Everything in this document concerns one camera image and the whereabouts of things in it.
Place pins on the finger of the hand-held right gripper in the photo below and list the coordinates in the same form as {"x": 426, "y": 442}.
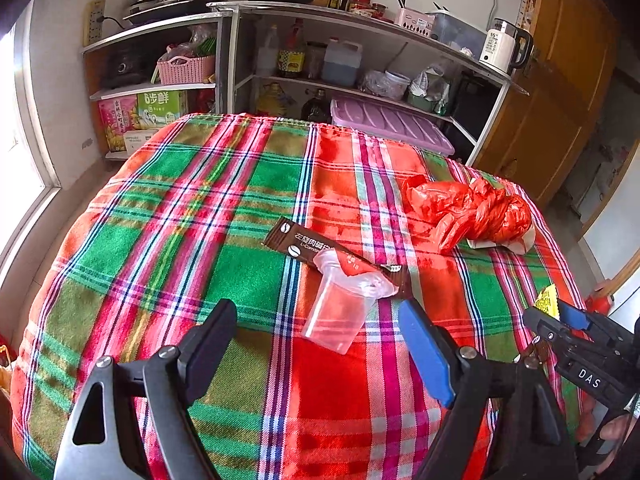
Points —
{"x": 575, "y": 316}
{"x": 542, "y": 327}

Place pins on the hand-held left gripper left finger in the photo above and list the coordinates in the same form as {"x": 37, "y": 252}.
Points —
{"x": 210, "y": 345}

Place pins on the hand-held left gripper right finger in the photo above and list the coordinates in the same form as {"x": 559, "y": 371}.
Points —
{"x": 425, "y": 350}

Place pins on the yellow foil wrapper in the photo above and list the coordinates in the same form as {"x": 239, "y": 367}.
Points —
{"x": 546, "y": 300}

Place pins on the clear plastic cup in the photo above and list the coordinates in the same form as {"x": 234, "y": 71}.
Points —
{"x": 335, "y": 315}

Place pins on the red plastic bag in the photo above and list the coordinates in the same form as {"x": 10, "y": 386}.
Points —
{"x": 480, "y": 210}

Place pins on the brown coffee sachet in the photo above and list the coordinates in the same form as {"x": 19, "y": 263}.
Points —
{"x": 295, "y": 240}

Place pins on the person's right hand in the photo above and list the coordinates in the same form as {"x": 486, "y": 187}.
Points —
{"x": 615, "y": 430}

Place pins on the plaid tablecloth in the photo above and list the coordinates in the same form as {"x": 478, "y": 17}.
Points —
{"x": 200, "y": 260}

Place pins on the white flat box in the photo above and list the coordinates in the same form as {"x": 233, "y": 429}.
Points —
{"x": 142, "y": 142}

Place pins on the storage box with purple lid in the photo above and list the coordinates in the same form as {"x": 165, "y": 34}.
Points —
{"x": 390, "y": 122}

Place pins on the wooden door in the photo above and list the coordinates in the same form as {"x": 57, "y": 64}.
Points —
{"x": 565, "y": 85}

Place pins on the green printed carton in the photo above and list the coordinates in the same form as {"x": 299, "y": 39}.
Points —
{"x": 160, "y": 110}

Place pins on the pink printed carton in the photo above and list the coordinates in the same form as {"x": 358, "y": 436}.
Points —
{"x": 117, "y": 122}

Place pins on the green and white pouch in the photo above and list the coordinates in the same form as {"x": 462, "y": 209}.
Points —
{"x": 442, "y": 102}

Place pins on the green bowl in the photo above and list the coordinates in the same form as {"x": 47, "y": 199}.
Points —
{"x": 419, "y": 101}

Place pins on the yellow cooking oil bottle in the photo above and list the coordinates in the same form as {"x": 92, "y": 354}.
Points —
{"x": 275, "y": 100}

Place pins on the dark round bottle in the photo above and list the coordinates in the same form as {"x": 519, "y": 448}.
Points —
{"x": 316, "y": 107}

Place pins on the small metal shelf rack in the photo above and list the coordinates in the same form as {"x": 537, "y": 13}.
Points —
{"x": 150, "y": 91}

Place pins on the white plastic tub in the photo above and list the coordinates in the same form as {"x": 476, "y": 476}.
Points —
{"x": 399, "y": 82}

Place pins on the crumpled clear plastic bag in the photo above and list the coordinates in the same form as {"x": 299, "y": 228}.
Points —
{"x": 377, "y": 85}

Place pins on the white and green food bag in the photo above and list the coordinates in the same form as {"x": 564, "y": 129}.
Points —
{"x": 430, "y": 80}

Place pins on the pink plastic basket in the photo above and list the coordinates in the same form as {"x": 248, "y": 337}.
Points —
{"x": 185, "y": 70}

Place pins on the white electric kettle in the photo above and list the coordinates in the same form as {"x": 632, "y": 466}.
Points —
{"x": 500, "y": 50}

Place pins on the large metal shelf rack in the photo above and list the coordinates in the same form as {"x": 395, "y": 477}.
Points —
{"x": 234, "y": 60}

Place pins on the clear plastic bottle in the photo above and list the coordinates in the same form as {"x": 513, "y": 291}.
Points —
{"x": 267, "y": 55}

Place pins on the plastic jug of dark liquid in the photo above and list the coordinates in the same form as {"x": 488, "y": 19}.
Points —
{"x": 342, "y": 65}

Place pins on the yellow label sauce bottle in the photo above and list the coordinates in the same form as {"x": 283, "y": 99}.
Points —
{"x": 292, "y": 57}

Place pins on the bagged snack packets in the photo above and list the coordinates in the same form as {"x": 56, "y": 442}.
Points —
{"x": 192, "y": 45}

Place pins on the dark glass jar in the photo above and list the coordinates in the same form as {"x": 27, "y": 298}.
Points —
{"x": 316, "y": 60}

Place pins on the clear lidded container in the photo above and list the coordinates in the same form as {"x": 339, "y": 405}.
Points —
{"x": 455, "y": 32}

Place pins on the pink chopstick holder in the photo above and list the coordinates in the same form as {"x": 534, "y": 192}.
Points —
{"x": 415, "y": 22}

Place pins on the black induction cooker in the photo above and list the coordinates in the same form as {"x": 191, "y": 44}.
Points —
{"x": 165, "y": 11}

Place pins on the red lidded jar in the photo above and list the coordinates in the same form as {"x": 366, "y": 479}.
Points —
{"x": 361, "y": 6}
{"x": 378, "y": 10}

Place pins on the white window frame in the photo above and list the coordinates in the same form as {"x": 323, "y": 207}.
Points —
{"x": 37, "y": 110}

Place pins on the wall power strip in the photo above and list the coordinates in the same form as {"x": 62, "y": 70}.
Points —
{"x": 96, "y": 22}

